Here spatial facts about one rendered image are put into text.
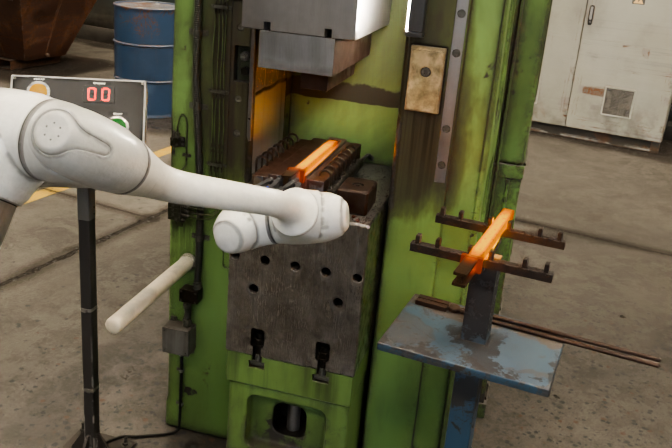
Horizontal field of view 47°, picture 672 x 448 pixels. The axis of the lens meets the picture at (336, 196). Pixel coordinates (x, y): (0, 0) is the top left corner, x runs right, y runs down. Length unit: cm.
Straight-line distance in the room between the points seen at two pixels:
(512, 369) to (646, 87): 544
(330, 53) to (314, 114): 58
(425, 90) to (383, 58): 41
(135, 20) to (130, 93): 437
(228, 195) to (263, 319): 78
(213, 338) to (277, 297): 44
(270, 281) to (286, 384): 32
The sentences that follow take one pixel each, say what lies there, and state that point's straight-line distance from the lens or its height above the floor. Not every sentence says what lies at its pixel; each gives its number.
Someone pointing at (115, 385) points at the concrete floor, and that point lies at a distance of 301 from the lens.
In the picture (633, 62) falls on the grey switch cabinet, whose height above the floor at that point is 74.
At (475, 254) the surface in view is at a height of 99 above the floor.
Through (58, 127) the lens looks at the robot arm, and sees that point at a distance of 120.
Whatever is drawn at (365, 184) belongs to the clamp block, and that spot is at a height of 98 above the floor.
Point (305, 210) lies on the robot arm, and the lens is 158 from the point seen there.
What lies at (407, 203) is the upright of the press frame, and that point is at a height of 92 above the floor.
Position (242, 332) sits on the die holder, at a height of 53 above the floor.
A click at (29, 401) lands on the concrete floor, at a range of 297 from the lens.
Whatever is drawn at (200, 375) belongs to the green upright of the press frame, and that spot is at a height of 23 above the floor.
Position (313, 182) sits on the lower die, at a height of 99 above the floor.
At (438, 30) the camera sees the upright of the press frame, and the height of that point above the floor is 140.
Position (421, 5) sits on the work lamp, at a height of 146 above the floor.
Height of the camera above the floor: 163
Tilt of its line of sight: 19 degrees down
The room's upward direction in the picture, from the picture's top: 5 degrees clockwise
